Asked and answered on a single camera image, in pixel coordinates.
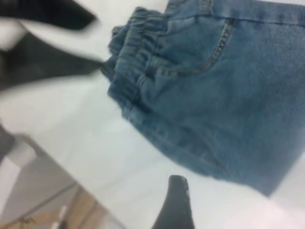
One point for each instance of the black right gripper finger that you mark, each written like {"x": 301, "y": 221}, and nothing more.
{"x": 64, "y": 14}
{"x": 43, "y": 64}
{"x": 176, "y": 205}

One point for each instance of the blue denim shorts with print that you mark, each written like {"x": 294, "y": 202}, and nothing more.
{"x": 214, "y": 107}

